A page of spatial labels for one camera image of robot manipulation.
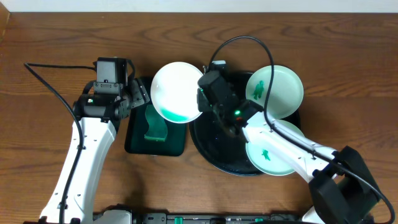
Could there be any white plate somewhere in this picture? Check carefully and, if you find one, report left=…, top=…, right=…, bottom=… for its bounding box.
left=150, top=62, right=203, bottom=123

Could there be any green wavy sponge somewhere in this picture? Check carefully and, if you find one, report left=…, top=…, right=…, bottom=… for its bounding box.
left=144, top=105, right=168, bottom=141

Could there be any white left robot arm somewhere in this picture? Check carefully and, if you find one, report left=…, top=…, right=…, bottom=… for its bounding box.
left=25, top=57, right=150, bottom=223

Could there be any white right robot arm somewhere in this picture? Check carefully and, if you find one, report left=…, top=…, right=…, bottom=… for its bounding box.
left=197, top=70, right=385, bottom=223

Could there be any black rectangular tray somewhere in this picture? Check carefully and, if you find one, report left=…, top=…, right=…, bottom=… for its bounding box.
left=124, top=76, right=188, bottom=157

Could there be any black round tray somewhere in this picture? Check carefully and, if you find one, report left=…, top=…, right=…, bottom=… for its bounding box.
left=189, top=71, right=301, bottom=176

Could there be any pale green plate top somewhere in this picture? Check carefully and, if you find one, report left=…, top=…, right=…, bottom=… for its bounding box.
left=246, top=65, right=303, bottom=119

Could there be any pale green plate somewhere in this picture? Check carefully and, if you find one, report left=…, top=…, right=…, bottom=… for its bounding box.
left=246, top=65, right=303, bottom=119
left=244, top=118, right=307, bottom=177

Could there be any pale green plate bottom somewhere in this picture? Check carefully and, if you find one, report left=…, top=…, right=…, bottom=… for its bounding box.
left=244, top=118, right=307, bottom=177

